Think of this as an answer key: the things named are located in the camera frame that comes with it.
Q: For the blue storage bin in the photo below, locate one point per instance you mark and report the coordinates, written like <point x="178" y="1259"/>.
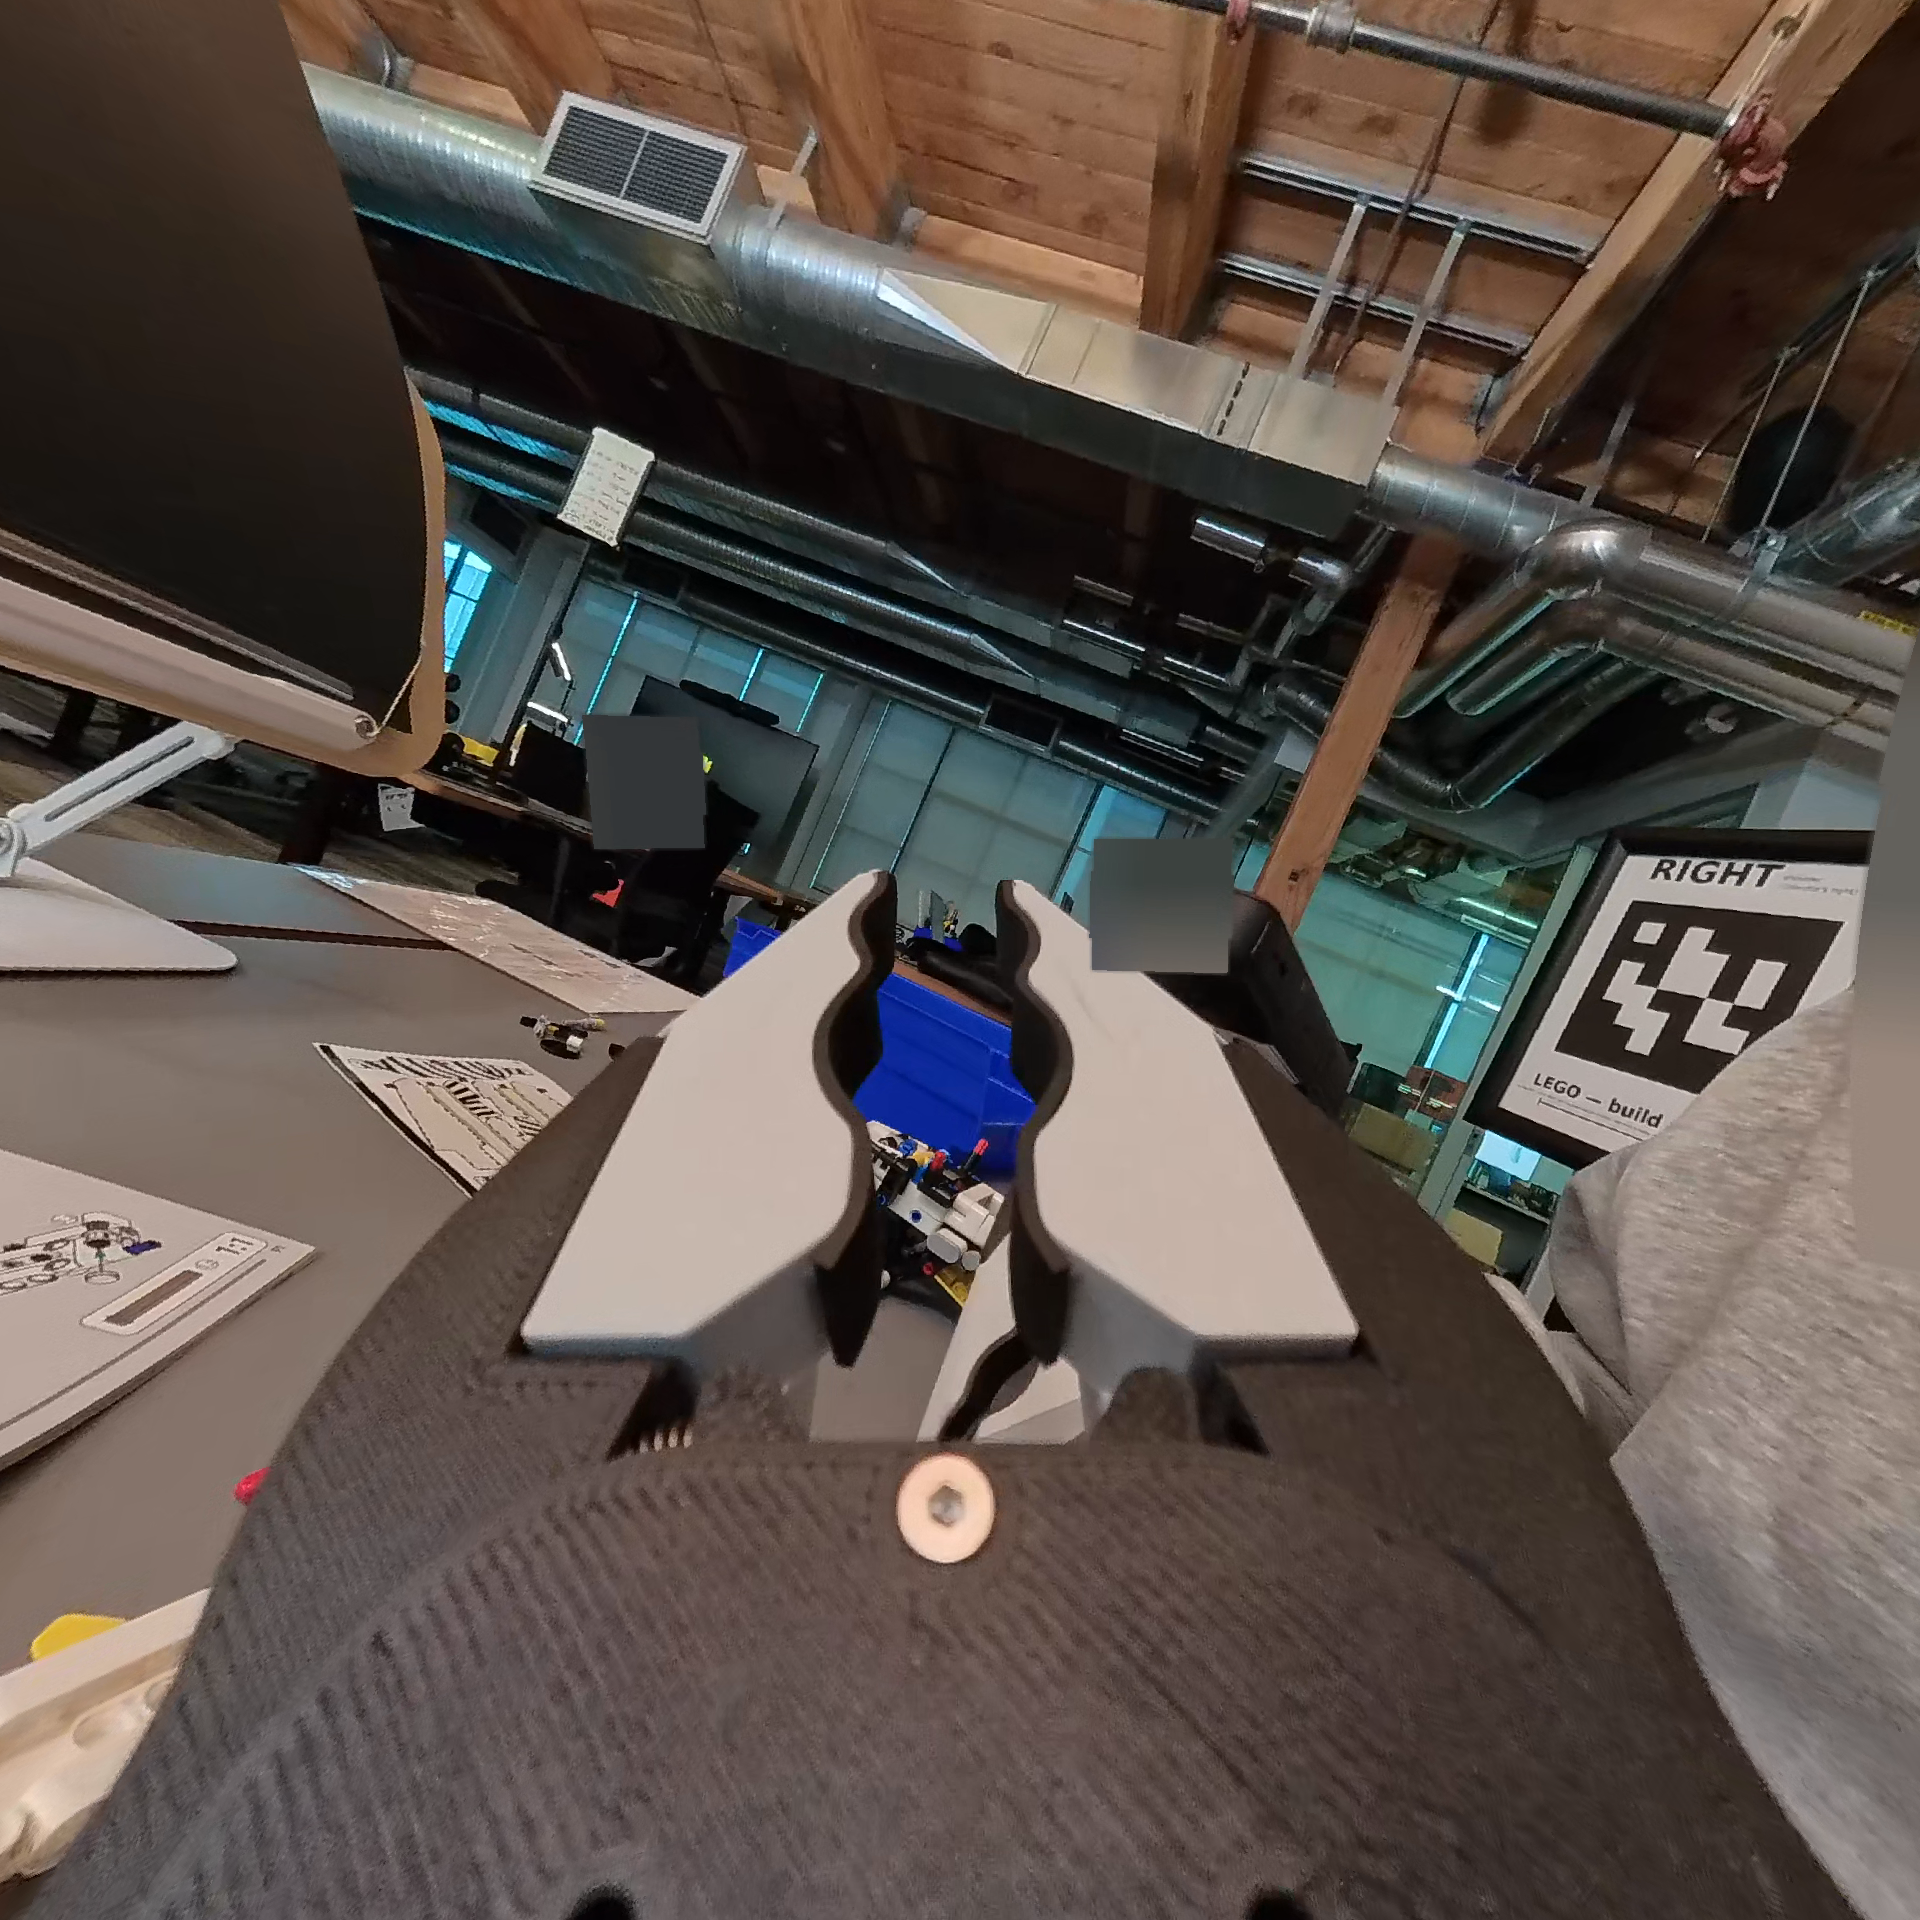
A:
<point x="938" y="1050"/>

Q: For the framed black white poster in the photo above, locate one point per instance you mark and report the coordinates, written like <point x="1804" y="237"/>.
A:
<point x="1680" y="991"/>

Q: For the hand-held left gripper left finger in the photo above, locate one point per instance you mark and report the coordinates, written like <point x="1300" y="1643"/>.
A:
<point x="705" y="1186"/>

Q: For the black ceiling pipe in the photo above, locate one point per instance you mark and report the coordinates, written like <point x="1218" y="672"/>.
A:
<point x="1499" y="54"/>

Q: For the partly built lego model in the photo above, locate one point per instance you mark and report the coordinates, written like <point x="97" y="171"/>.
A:
<point x="938" y="1200"/>

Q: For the lego instruction booklet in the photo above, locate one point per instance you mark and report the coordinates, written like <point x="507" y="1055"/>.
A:
<point x="105" y="1290"/>

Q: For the silver bent ceiling duct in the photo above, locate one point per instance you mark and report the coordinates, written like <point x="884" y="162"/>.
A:
<point x="1620" y="599"/>

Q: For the white lego frame red piece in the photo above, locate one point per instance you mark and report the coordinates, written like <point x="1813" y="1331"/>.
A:
<point x="89" y="1725"/>

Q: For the black monitor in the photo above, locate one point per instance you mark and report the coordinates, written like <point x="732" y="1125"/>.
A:
<point x="763" y="781"/>

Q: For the small black white lego assembly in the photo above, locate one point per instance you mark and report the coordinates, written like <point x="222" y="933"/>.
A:
<point x="563" y="1031"/>

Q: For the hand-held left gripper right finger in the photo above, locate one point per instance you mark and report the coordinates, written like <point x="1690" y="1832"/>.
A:
<point x="1184" y="1200"/>

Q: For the wooden support post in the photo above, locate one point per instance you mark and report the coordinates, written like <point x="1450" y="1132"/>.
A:
<point x="1348" y="735"/>

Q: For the black panel with wooden back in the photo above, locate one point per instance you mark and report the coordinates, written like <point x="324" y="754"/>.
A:
<point x="194" y="330"/>

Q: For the white printed paper sheet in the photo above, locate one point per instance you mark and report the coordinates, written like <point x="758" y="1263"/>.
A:
<point x="524" y="944"/>

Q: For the zebra striped sticker sheet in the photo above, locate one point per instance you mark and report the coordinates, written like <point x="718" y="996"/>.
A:
<point x="450" y="1103"/>

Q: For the white sign on pole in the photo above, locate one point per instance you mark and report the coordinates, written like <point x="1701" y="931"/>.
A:
<point x="603" y="486"/>

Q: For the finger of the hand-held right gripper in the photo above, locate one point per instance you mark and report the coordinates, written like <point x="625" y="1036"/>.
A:
<point x="961" y="1365"/>
<point x="1042" y="1411"/>

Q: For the silver duct with vent grille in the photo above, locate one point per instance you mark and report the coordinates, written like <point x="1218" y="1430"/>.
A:
<point x="838" y="285"/>

